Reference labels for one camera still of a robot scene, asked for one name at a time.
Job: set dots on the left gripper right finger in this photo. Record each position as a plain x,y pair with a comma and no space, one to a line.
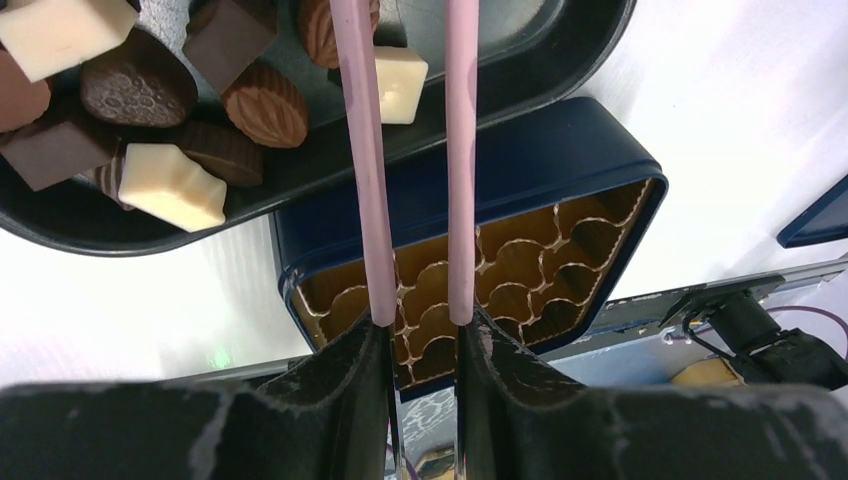
520,418

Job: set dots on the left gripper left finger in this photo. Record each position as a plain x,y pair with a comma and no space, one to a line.
326,418

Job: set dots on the blue chocolate box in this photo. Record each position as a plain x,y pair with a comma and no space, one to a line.
564,195

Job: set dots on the pink silicone tongs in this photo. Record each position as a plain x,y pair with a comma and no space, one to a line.
356,52

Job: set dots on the brown leaf chocolate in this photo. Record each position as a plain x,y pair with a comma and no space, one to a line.
267,107

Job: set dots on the white cube chocolate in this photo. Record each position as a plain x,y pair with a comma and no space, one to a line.
401,74

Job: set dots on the black chocolate tray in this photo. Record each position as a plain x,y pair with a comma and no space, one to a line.
531,54

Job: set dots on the dark oval chocolate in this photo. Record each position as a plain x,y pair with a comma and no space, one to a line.
140,83

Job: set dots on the dark square chocolate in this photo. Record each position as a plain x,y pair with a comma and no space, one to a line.
224,37

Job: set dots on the white square chocolate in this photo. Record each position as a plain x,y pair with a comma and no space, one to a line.
47,37

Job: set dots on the blue box lid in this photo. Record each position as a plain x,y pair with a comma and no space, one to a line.
824,221

